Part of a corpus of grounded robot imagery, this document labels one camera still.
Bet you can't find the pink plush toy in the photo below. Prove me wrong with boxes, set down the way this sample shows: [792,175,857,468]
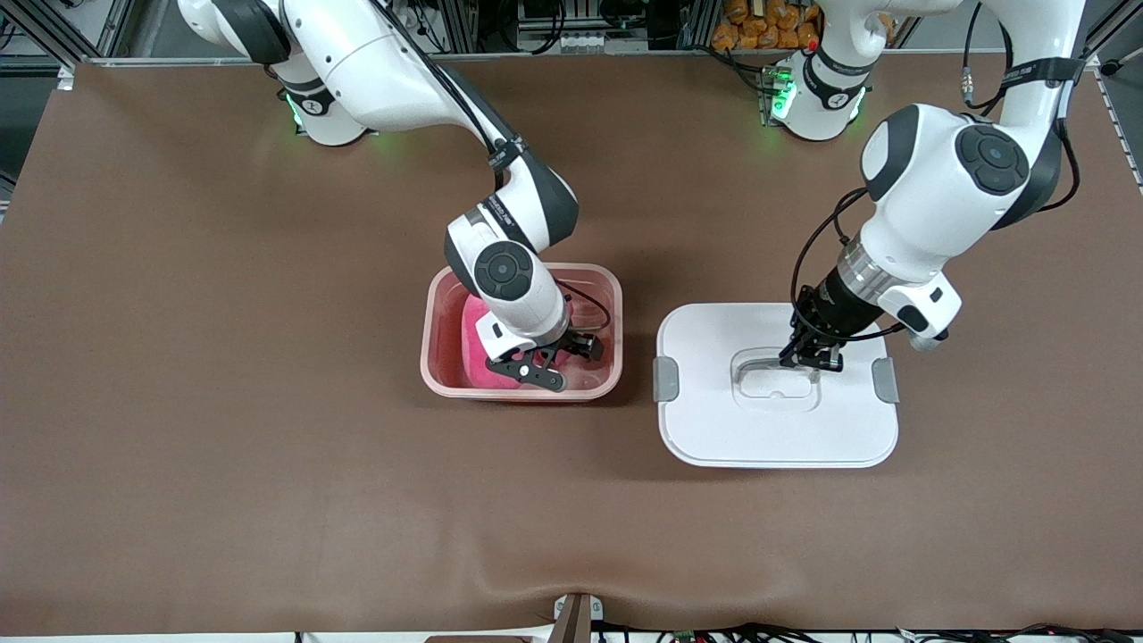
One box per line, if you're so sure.
[460,295,586,391]

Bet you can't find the white box lid grey clips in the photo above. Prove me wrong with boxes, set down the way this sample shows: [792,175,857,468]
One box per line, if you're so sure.
[654,302,900,470]

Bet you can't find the pink plastic box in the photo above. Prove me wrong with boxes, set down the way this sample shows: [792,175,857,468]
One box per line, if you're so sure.
[420,262,624,403]

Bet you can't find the brown table mat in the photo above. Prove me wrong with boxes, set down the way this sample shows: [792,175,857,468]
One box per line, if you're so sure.
[0,51,1143,637]

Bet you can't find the pile of orange objects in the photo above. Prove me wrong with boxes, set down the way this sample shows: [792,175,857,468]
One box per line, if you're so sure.
[712,0,822,52]

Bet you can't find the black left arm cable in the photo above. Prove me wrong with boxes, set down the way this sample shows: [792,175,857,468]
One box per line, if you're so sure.
[789,183,872,345]

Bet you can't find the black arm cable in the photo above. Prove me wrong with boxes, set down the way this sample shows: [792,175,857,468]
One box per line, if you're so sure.
[371,0,613,333]
[789,183,872,345]

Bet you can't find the grey bracket with brown post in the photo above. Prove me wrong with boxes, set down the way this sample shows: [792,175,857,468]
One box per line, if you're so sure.
[552,592,605,643]

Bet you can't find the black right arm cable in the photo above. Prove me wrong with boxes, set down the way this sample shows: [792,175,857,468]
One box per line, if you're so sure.
[371,0,613,333]

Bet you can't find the aluminium table edge rail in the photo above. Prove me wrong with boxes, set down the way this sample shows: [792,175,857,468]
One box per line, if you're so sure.
[89,50,1072,66]

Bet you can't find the aluminium frame strut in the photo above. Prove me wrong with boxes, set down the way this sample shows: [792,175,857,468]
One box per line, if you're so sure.
[94,0,139,59]
[679,0,717,50]
[444,0,480,52]
[1082,0,1143,72]

